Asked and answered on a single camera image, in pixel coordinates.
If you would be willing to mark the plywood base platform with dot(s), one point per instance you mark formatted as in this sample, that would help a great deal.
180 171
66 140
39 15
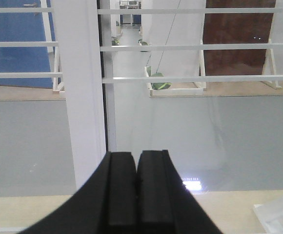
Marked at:
231 211

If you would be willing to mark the white door frame post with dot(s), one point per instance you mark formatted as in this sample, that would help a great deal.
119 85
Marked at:
77 33

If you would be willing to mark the white wooden support frame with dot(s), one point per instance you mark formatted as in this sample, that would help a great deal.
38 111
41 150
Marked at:
220 89

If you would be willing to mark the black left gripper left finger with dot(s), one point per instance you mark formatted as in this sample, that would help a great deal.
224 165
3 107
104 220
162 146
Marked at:
105 204

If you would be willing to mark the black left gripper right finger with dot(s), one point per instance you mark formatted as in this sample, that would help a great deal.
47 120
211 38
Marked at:
165 206

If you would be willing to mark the green sandbag behind glass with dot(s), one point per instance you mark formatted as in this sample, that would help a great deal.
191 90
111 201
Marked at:
160 85

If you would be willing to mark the brown wooden door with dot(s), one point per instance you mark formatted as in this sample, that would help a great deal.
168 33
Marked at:
233 28

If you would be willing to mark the blue door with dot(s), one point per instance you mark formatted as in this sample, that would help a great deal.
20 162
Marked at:
31 26

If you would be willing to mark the white framed sliding glass door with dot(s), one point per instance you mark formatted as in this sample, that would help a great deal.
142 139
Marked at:
217 144

